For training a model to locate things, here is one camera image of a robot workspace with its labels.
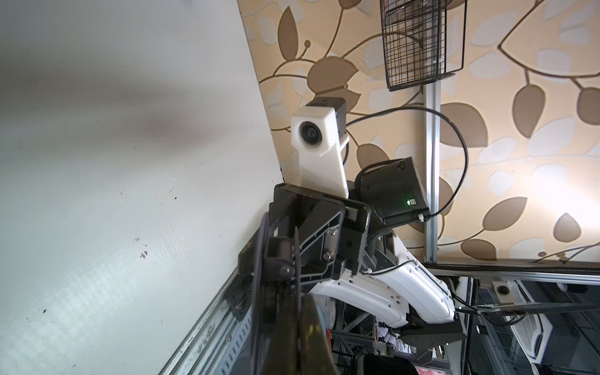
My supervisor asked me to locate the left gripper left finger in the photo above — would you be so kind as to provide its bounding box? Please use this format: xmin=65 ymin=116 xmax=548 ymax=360
xmin=262 ymin=288 xmax=300 ymax=374

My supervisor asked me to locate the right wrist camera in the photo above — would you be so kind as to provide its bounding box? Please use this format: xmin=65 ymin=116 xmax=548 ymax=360
xmin=291 ymin=97 xmax=349 ymax=198

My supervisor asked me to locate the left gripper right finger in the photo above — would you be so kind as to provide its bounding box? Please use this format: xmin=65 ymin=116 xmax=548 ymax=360
xmin=298 ymin=295 xmax=339 ymax=374

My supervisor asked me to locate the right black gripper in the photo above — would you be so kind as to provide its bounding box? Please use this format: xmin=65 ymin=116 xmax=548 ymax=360
xmin=237 ymin=184 xmax=372 ymax=281

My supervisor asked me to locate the black wire basket right wall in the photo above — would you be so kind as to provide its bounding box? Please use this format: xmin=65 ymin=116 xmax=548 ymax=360
xmin=380 ymin=0 xmax=468 ymax=92

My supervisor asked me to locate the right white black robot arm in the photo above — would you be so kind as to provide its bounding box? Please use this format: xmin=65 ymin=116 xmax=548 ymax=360
xmin=233 ymin=155 xmax=465 ymax=351

